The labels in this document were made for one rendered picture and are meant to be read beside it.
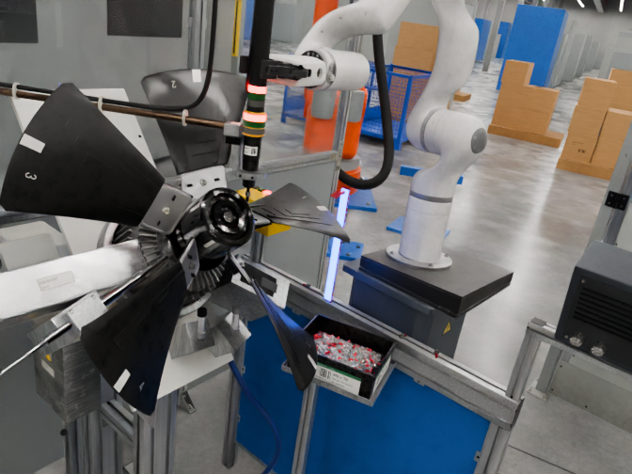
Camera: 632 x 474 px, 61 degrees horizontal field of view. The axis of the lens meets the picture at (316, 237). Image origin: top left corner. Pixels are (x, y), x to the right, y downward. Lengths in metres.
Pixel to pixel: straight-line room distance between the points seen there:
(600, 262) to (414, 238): 0.56
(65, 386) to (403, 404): 0.83
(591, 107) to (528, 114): 1.98
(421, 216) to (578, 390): 1.65
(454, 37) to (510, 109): 8.72
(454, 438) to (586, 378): 1.51
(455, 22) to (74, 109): 0.92
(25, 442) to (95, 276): 1.12
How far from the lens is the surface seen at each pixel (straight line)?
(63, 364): 1.37
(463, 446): 1.47
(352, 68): 1.21
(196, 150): 1.12
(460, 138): 1.42
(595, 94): 8.30
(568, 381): 2.94
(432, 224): 1.51
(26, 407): 2.00
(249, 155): 1.07
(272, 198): 1.25
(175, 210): 1.03
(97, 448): 1.67
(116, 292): 1.01
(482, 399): 1.36
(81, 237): 1.19
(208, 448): 2.27
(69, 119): 0.97
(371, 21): 1.26
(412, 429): 1.53
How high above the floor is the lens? 1.60
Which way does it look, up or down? 23 degrees down
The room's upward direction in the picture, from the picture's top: 8 degrees clockwise
